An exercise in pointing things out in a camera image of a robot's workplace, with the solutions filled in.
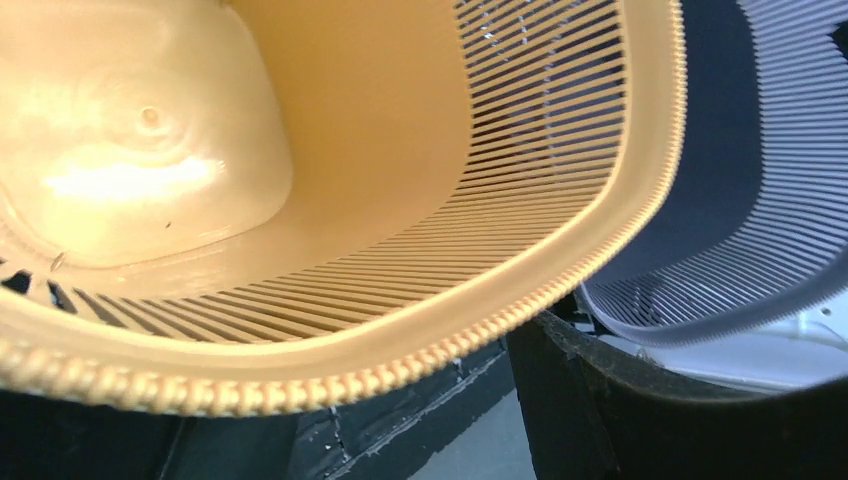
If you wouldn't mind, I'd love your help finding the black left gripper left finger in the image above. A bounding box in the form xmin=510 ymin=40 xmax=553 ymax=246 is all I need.
xmin=1 ymin=392 xmax=299 ymax=479

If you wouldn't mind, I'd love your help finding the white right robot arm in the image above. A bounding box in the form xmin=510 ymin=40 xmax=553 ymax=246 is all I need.
xmin=600 ymin=294 xmax=847 ymax=393

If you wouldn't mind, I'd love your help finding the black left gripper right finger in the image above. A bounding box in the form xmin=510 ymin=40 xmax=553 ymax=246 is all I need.
xmin=506 ymin=311 xmax=847 ymax=479

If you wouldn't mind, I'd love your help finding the grey slatted waste bin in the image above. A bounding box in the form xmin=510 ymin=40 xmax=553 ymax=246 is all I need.
xmin=578 ymin=1 xmax=847 ymax=346

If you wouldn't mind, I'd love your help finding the orange slatted waste bin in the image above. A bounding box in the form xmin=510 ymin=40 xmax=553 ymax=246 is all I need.
xmin=1 ymin=1 xmax=686 ymax=417

